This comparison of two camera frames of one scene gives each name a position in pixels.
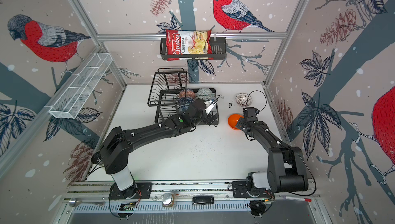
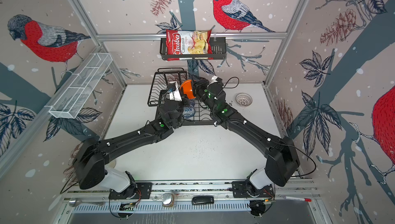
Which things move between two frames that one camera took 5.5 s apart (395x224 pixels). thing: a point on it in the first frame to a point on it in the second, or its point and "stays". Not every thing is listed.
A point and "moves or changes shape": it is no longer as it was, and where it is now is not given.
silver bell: x=168 y=200 stays
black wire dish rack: x=168 y=93 stays
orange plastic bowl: x=232 y=120 moves or changes shape
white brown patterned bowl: x=241 y=99 stays
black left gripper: x=210 y=119 to x=185 y=103
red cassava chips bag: x=187 y=42 stays
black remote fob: x=200 y=200 stays
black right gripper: x=239 y=124 to x=198 y=88
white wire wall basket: x=68 y=105 stays
